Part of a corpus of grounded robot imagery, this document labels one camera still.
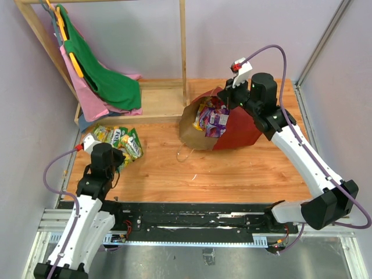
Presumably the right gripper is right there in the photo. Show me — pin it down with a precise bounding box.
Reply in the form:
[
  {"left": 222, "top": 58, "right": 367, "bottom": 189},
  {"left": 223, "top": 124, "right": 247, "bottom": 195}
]
[{"left": 216, "top": 75, "right": 260, "bottom": 116}]

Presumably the yellow hanger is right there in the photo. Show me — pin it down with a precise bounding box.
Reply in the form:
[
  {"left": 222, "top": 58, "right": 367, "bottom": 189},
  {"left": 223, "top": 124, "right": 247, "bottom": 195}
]
[{"left": 45, "top": 0, "right": 84, "bottom": 78}]

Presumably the green Fox's candy bag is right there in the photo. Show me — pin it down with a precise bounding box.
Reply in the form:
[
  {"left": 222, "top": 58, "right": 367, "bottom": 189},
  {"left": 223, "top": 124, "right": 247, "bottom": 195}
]
[
  {"left": 118, "top": 128, "right": 144, "bottom": 168},
  {"left": 92, "top": 125, "right": 128, "bottom": 148}
]

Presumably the green shirt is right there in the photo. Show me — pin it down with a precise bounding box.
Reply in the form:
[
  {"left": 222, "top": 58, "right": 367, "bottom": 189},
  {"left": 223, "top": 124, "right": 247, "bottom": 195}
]
[{"left": 56, "top": 4, "right": 142, "bottom": 110}]

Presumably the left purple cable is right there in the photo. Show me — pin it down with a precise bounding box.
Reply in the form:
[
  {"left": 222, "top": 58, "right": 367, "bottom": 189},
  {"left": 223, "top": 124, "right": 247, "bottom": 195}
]
[{"left": 42, "top": 145, "right": 85, "bottom": 279}]

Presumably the pink shirt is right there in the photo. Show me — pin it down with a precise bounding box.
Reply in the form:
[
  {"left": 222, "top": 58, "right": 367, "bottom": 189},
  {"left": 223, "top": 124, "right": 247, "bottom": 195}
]
[{"left": 59, "top": 45, "right": 142, "bottom": 122}]

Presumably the red brown paper bag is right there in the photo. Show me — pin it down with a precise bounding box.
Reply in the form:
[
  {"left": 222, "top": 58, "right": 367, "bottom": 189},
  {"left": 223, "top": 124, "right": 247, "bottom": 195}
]
[{"left": 179, "top": 87, "right": 262, "bottom": 151}]

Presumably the grey hanger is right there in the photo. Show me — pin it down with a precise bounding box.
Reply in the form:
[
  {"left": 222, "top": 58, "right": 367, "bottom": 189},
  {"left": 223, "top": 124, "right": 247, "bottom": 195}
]
[{"left": 39, "top": 0, "right": 68, "bottom": 47}]

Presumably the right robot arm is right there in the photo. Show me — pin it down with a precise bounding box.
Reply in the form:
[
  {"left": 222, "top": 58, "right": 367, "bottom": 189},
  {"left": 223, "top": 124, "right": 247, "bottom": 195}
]
[{"left": 217, "top": 73, "right": 359, "bottom": 233}]

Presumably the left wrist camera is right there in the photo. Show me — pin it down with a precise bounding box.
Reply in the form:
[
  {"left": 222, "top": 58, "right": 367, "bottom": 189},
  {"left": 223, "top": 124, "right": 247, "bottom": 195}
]
[{"left": 74, "top": 134, "right": 101, "bottom": 155}]

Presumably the wooden clothes rack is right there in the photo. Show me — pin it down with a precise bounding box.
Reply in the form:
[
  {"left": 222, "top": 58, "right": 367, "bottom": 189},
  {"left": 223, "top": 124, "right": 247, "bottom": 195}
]
[{"left": 15, "top": 1, "right": 190, "bottom": 126}]

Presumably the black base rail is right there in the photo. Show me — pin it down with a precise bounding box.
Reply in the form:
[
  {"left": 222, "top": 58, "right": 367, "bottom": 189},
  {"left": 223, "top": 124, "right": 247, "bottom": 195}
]
[{"left": 102, "top": 201, "right": 299, "bottom": 246}]

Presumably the purple snack bag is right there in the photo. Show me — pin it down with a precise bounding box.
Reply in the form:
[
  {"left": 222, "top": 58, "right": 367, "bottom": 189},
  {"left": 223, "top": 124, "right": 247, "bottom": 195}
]
[{"left": 205, "top": 105, "right": 230, "bottom": 138}]

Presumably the blue grey cloth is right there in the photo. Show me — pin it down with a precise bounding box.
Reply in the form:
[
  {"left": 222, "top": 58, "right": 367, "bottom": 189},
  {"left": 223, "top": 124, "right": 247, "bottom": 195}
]
[{"left": 78, "top": 114, "right": 99, "bottom": 133}]

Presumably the aluminium frame post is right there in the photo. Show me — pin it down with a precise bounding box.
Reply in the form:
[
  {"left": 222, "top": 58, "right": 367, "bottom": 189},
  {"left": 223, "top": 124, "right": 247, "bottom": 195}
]
[{"left": 295, "top": 0, "right": 354, "bottom": 88}]

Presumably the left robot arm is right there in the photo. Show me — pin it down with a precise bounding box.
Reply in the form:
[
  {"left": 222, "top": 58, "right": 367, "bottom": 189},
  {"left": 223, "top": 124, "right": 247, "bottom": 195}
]
[{"left": 33, "top": 142, "right": 124, "bottom": 278}]

